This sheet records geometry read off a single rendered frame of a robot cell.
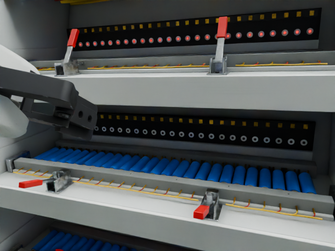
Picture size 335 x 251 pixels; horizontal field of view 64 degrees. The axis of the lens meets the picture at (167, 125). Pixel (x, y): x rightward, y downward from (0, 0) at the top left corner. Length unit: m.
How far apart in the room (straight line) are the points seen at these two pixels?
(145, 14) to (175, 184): 0.41
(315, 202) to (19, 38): 0.62
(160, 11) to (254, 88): 0.36
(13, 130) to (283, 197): 0.34
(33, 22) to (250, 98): 0.51
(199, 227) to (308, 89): 0.23
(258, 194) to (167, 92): 0.20
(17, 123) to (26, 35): 0.51
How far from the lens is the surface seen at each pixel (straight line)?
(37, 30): 0.70
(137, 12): 0.69
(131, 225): 0.43
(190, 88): 0.38
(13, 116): 0.18
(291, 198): 0.41
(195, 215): 0.32
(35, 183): 0.47
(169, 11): 0.66
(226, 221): 0.39
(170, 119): 0.54
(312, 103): 0.38
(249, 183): 0.44
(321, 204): 0.42
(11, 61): 0.18
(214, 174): 0.46
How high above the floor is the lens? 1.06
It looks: 1 degrees up
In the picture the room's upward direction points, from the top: 4 degrees clockwise
